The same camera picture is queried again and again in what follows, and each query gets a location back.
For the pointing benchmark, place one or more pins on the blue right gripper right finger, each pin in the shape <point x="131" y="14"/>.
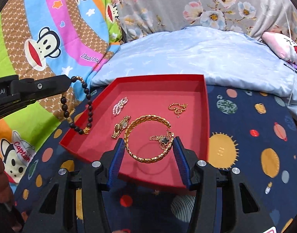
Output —
<point x="182" y="157"/>

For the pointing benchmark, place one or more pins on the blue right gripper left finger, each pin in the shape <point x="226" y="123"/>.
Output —
<point x="115" y="158"/>

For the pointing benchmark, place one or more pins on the red jewelry box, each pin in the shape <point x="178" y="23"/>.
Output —
<point x="180" y="99"/>

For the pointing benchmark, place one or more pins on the colourful monkey cartoon quilt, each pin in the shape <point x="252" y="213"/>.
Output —
<point x="46" y="38"/>

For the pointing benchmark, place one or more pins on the navy planet print blanket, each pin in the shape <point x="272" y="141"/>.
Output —
<point x="256" y="125"/>

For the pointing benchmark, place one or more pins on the pink white plush pillow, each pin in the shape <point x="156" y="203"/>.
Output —
<point x="284" y="47"/>

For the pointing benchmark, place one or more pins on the grey floral bedsheet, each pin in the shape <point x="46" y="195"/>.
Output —
<point x="140" y="18"/>

